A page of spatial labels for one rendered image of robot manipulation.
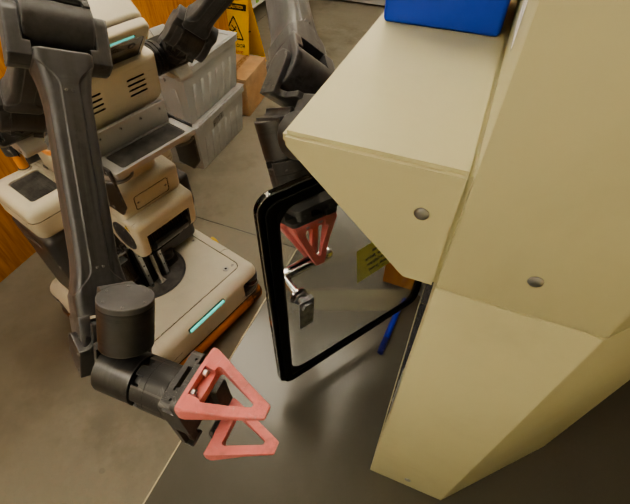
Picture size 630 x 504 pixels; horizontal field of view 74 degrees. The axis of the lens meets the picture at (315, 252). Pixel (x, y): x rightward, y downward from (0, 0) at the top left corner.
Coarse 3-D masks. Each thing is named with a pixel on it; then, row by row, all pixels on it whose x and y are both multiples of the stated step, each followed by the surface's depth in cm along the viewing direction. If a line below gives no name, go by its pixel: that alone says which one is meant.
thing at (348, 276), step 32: (256, 224) 42; (288, 224) 44; (320, 224) 47; (352, 224) 51; (288, 256) 47; (320, 256) 51; (352, 256) 56; (384, 256) 61; (288, 288) 52; (320, 288) 56; (352, 288) 62; (384, 288) 68; (288, 320) 57; (320, 320) 62; (352, 320) 69; (320, 352) 70
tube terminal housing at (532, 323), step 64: (576, 0) 15; (512, 64) 19; (576, 64) 17; (512, 128) 20; (576, 128) 19; (512, 192) 22; (576, 192) 21; (448, 256) 27; (512, 256) 25; (576, 256) 23; (448, 320) 32; (512, 320) 29; (576, 320) 27; (448, 384) 38; (512, 384) 34; (576, 384) 35; (384, 448) 56; (448, 448) 48; (512, 448) 51
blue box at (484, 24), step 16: (400, 0) 35; (416, 0) 35; (432, 0) 34; (448, 0) 34; (464, 0) 33; (480, 0) 33; (496, 0) 33; (384, 16) 37; (400, 16) 36; (416, 16) 36; (432, 16) 35; (448, 16) 35; (464, 16) 34; (480, 16) 34; (496, 16) 33; (480, 32) 35; (496, 32) 34
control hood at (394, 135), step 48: (384, 48) 33; (432, 48) 33; (480, 48) 33; (336, 96) 28; (384, 96) 28; (432, 96) 28; (480, 96) 28; (288, 144) 26; (336, 144) 25; (384, 144) 24; (432, 144) 24; (480, 144) 25; (336, 192) 27; (384, 192) 25; (432, 192) 24; (384, 240) 28; (432, 240) 26
